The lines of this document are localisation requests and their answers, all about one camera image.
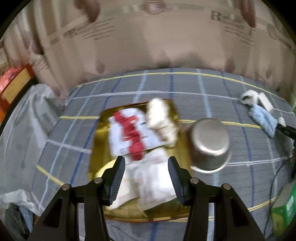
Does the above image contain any light blue towel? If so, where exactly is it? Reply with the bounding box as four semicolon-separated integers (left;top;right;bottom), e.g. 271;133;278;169
249;104;278;138

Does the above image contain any white fluffy plush toy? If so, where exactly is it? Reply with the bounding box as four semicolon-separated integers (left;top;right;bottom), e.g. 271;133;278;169
240;90;259;106

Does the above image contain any floral white tissue pack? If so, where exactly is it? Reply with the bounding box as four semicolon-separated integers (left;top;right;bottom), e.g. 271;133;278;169
107;148;176;211

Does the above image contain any red white printed cloth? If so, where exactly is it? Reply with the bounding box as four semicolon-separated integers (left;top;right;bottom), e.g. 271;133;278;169
108;108;164;161

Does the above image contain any cream satin scrunchie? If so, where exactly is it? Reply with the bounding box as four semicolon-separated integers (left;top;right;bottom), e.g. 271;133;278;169
146;98;179;148

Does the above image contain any white sponge block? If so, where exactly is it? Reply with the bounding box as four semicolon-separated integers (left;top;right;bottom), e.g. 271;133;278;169
258;92;274;113

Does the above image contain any grey plaid tablecloth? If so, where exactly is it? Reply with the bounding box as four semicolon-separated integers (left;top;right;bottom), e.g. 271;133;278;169
32;68;295;237

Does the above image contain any green booklet package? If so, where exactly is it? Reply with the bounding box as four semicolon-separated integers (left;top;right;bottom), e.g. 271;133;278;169
271;181;295;237

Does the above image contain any gold red tin box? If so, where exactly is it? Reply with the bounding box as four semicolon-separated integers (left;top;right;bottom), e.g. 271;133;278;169
88;99;190;222

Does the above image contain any stainless steel bowl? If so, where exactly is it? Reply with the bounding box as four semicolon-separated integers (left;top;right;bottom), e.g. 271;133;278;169
186;118;232;174

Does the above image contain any grey plastic cover sheet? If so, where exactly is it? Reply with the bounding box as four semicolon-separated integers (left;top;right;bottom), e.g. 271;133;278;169
1;84;64;215

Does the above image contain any orange yellow cardboard box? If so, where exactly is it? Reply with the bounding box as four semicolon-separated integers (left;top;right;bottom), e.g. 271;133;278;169
1;64;35;123

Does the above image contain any beige leaf-print curtain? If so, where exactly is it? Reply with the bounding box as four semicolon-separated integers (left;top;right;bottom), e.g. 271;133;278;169
1;1;295;105

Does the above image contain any black cable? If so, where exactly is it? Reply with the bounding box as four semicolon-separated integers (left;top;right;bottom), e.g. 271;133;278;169
263;157;293;239

